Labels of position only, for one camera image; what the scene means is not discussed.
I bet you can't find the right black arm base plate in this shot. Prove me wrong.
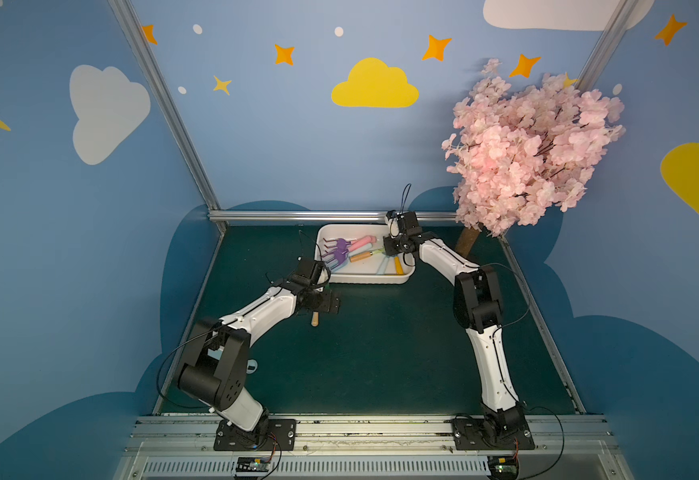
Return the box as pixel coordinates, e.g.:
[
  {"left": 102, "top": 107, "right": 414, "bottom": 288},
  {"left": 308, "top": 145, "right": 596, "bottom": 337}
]
[{"left": 451, "top": 415, "right": 535, "bottom": 451}]

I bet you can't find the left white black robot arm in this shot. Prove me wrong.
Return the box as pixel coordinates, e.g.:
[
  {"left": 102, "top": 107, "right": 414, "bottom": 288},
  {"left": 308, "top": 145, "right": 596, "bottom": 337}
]
[{"left": 176, "top": 258, "right": 341, "bottom": 434}]

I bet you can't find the right small circuit board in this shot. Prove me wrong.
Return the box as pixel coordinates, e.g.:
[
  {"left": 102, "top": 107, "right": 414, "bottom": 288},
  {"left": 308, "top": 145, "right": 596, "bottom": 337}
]
[{"left": 487, "top": 456, "right": 519, "bottom": 480}]

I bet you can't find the left small circuit board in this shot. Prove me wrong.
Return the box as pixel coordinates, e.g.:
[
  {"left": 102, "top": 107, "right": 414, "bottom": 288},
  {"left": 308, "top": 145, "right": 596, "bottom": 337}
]
[{"left": 236, "top": 457, "right": 270, "bottom": 474}]

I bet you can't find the pink artificial blossom tree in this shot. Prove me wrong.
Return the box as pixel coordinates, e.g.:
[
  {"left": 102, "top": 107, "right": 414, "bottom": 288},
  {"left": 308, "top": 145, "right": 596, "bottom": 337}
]
[{"left": 441, "top": 58, "right": 625, "bottom": 255}]

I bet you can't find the blue yellow-handled hand rake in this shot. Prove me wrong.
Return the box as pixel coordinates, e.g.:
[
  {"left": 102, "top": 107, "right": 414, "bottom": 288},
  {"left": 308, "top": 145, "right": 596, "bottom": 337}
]
[{"left": 393, "top": 256, "right": 405, "bottom": 276}]

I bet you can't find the white plastic storage box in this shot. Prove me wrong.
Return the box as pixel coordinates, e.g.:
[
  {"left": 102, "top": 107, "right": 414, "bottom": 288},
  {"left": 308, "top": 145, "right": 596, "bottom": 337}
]
[{"left": 315, "top": 224, "right": 415, "bottom": 284}]

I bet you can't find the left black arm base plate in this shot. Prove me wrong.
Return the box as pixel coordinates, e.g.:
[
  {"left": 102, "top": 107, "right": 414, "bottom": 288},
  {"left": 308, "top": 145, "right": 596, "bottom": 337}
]
[{"left": 213, "top": 418, "right": 298, "bottom": 451}]

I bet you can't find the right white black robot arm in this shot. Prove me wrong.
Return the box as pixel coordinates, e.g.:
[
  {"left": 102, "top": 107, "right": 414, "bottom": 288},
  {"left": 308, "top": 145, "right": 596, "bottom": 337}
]
[{"left": 383, "top": 210, "right": 527, "bottom": 443}]

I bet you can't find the purple pink-handled hand rake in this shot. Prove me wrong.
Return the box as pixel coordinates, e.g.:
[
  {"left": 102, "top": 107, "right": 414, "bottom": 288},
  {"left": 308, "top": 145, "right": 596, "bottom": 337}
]
[{"left": 324, "top": 235, "right": 377, "bottom": 254}]

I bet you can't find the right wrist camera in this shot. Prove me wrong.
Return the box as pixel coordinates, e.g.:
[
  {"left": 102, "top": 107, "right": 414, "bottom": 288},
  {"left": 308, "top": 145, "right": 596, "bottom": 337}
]
[{"left": 385, "top": 211, "right": 399, "bottom": 238}]

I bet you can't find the aluminium back frame bar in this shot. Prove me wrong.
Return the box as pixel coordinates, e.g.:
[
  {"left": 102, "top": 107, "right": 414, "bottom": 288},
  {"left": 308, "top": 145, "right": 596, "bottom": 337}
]
[{"left": 208, "top": 209, "right": 459, "bottom": 224}]

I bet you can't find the light blue hand rake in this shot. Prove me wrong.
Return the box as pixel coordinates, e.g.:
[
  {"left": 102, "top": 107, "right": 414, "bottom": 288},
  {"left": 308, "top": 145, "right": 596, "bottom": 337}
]
[{"left": 375, "top": 256, "right": 389, "bottom": 275}]

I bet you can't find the lime green wooden-handled rake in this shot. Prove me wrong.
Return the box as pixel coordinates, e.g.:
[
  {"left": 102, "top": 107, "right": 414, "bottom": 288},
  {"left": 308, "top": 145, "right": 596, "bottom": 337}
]
[{"left": 349, "top": 249, "right": 385, "bottom": 263}]

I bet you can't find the small circuit board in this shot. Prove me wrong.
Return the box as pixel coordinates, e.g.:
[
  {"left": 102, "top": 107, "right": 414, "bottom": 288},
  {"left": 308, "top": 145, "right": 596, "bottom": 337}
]
[
  {"left": 487, "top": 456, "right": 519, "bottom": 480},
  {"left": 236, "top": 457, "right": 270, "bottom": 474}
]

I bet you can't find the aluminium front rail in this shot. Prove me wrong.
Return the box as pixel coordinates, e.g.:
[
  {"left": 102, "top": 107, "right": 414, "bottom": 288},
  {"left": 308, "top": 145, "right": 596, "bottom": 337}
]
[{"left": 114, "top": 414, "right": 633, "bottom": 479}]

